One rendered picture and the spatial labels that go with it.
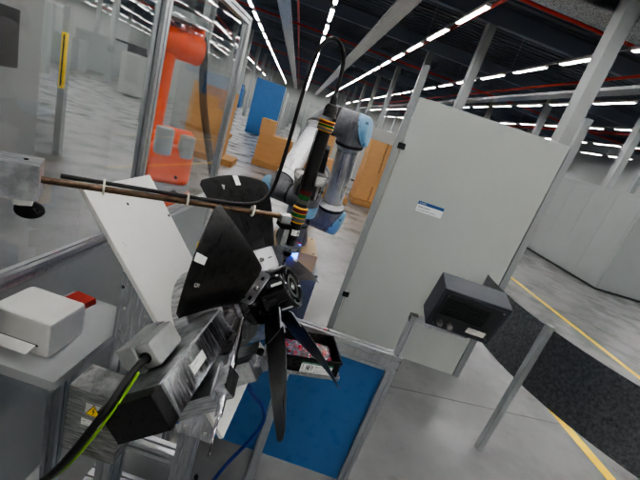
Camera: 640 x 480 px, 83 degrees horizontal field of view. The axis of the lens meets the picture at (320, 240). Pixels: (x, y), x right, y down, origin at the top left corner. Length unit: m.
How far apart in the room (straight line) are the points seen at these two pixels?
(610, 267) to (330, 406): 9.28
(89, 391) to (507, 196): 2.71
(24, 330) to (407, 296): 2.52
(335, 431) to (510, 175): 2.10
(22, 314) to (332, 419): 1.25
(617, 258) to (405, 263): 7.98
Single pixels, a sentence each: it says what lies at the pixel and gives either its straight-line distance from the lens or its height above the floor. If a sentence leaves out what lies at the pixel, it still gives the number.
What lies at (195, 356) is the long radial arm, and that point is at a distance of 0.83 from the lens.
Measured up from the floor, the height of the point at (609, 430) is 0.67.
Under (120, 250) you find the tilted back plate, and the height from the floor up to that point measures 1.25.
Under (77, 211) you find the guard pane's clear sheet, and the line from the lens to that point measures 1.46.
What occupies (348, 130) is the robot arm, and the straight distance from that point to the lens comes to 1.46.
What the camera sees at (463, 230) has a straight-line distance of 2.97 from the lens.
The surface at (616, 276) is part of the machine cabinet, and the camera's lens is 10.75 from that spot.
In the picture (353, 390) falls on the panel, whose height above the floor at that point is 0.63.
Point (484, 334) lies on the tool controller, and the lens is 1.58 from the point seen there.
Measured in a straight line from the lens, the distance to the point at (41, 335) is 1.20.
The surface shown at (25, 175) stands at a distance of 0.87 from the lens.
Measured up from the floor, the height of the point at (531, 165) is 1.81.
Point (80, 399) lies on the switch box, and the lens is 1.20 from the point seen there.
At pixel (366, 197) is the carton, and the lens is 9.18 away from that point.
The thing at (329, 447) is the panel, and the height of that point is 0.29.
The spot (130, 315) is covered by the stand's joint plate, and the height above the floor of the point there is 1.04.
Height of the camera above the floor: 1.65
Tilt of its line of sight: 18 degrees down
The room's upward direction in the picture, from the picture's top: 18 degrees clockwise
